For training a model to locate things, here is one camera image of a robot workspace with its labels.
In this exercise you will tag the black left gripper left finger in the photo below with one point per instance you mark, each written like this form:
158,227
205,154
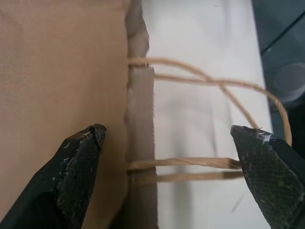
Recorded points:
71,176

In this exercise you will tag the brown paper bag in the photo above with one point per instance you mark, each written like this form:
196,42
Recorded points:
59,78

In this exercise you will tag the dark grey round-cornered object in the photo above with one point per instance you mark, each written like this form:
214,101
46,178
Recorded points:
286,47

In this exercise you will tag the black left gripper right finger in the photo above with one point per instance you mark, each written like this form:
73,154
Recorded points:
269,176

